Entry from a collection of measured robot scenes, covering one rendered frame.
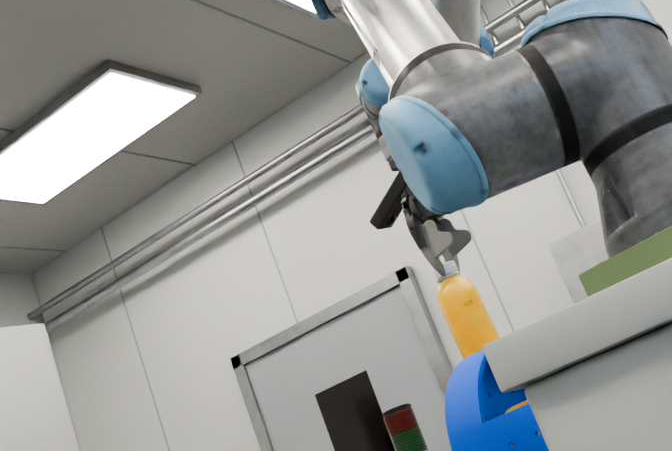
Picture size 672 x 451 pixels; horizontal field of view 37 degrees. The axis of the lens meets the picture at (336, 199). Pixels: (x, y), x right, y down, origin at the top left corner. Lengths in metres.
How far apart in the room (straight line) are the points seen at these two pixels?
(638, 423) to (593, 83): 0.29
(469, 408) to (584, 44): 0.64
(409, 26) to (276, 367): 4.69
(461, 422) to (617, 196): 0.59
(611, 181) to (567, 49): 0.12
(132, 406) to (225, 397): 0.73
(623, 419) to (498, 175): 0.24
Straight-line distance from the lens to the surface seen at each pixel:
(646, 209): 0.85
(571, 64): 0.89
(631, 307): 0.76
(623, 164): 0.87
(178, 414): 6.15
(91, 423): 6.64
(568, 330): 0.77
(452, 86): 0.89
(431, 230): 1.64
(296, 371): 5.56
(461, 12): 1.44
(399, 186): 1.68
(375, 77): 1.57
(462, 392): 1.41
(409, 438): 2.04
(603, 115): 0.89
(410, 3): 1.06
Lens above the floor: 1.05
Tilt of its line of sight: 18 degrees up
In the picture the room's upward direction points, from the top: 21 degrees counter-clockwise
